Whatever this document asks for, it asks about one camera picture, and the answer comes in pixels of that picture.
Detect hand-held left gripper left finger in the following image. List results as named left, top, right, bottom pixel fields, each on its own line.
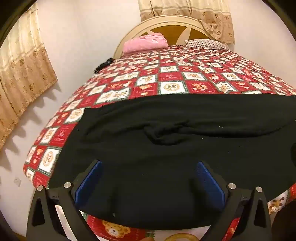
left=26, top=160, right=103, bottom=241

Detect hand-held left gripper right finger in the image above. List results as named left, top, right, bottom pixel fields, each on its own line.
left=195, top=161, right=273, bottom=241

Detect black pants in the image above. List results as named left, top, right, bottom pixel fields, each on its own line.
left=49, top=91, right=296, bottom=231

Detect dark cloth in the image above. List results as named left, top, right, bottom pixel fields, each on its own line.
left=269, top=204, right=296, bottom=241

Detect red teddy bear printed blanket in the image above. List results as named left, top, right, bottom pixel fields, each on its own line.
left=23, top=45, right=296, bottom=241

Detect black object at bed edge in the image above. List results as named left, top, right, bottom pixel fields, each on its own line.
left=93, top=58, right=115, bottom=75

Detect beige floral curtain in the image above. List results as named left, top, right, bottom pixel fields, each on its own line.
left=0, top=5, right=59, bottom=149
left=138, top=0, right=235, bottom=45

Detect striped pillow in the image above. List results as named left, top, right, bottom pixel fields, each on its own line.
left=184, top=39, right=230, bottom=51

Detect pink folded cloth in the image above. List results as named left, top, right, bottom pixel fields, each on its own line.
left=122, top=32, right=168, bottom=56

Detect cream and wood headboard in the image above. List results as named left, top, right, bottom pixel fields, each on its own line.
left=113, top=14, right=230, bottom=59

